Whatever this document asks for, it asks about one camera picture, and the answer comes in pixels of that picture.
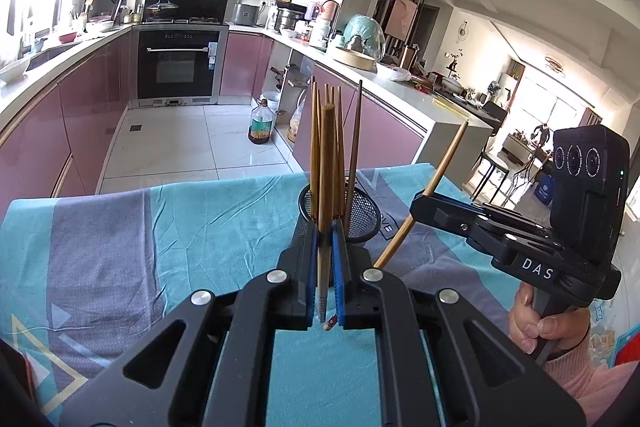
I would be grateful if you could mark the pink kettle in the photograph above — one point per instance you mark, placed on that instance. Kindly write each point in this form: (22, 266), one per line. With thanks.
(330, 13)

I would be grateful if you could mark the dark dining chair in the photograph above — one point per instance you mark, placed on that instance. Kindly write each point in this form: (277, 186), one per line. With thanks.
(492, 167)

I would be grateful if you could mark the purple cup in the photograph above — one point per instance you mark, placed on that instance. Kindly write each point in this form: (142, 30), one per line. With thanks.
(313, 12)

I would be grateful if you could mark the brown wall painting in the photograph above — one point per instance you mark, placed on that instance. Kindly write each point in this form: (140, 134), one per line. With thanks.
(402, 17)

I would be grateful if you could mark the white bowl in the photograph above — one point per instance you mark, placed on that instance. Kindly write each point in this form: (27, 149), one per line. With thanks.
(14, 71)

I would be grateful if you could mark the black mesh utensil holder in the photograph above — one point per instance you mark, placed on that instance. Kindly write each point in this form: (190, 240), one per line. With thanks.
(362, 217)

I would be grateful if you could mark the blue bag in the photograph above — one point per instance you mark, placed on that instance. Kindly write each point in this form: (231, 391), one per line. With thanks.
(542, 192)

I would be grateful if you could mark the teal and grey tablecloth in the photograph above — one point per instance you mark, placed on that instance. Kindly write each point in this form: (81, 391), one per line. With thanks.
(150, 247)

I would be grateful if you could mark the red plastic object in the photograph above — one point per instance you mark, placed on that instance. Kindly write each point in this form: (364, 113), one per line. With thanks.
(629, 349)

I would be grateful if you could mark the person's right forearm pink sleeve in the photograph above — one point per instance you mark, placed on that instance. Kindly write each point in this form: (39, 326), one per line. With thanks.
(595, 382)

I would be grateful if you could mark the black built-in oven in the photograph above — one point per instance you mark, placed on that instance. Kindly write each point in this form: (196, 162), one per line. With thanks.
(175, 62)

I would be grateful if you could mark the pink kitchen cabinets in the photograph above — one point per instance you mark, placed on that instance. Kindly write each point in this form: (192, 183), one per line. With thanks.
(90, 107)

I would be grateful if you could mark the round ceiling lamp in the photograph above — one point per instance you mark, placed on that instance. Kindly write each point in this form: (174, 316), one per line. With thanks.
(554, 63)

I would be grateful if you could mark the cooking oil bottle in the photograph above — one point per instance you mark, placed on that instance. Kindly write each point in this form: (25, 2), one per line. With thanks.
(261, 127)

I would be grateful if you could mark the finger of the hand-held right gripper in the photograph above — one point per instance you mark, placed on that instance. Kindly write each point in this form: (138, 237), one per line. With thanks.
(440, 217)
(460, 205)

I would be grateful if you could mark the silver rice cooker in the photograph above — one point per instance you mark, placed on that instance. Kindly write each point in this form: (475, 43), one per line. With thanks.
(246, 14)

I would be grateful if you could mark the pot with glass lid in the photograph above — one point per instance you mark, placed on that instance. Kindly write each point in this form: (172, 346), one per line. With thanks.
(161, 8)

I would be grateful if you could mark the steel cooking pot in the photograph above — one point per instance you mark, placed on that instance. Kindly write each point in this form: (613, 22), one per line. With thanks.
(289, 19)

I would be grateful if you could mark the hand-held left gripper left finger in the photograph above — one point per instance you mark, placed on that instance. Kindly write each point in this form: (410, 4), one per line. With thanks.
(312, 267)

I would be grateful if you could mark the person's right hand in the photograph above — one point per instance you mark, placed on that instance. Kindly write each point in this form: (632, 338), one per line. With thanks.
(522, 317)

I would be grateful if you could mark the clear plastic bag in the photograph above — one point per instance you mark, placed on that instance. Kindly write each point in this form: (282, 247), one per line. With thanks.
(296, 124)

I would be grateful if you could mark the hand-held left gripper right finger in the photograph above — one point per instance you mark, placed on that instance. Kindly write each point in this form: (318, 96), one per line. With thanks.
(339, 267)

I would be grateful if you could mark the teal appliance in plastic cover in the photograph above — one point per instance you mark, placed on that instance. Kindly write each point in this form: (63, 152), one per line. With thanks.
(365, 32)

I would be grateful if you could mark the white jar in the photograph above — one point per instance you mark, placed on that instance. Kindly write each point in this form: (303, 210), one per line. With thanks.
(320, 33)

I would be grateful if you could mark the wall clock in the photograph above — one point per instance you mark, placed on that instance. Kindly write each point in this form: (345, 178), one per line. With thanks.
(464, 32)

